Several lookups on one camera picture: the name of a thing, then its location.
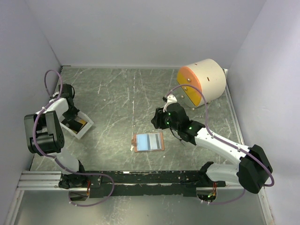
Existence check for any white patterned credit card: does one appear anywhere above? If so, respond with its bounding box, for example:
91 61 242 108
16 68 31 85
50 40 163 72
149 133 162 150

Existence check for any brown leather card holder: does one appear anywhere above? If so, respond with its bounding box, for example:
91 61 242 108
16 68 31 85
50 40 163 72
131 132 165 153

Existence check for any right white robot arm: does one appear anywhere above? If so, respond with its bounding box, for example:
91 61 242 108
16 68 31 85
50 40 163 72
151 103 273 194

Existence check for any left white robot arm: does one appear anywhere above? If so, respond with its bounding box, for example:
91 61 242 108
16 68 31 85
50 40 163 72
24 84 93 189

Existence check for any white card tray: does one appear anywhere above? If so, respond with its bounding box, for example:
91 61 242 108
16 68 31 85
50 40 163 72
59 111 94 140

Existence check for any cards stack in tray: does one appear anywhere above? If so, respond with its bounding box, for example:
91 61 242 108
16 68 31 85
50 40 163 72
66 120 87 134

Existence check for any cream round drawer cabinet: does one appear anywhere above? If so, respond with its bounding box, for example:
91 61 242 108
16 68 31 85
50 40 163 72
177 59 226 108

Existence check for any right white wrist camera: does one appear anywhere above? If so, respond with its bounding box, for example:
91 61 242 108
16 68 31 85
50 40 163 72
163 94 177 112

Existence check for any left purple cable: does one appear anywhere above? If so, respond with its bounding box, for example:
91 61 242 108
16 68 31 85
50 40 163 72
32 69 115 207

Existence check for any purple cable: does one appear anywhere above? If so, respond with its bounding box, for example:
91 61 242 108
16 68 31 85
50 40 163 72
32 69 115 207
165 84 275 205

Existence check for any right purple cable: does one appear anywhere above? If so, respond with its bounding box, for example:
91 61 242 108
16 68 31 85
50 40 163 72
165 84 275 205

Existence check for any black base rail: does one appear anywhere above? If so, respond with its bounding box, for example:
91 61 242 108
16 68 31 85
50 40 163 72
58 170 227 199

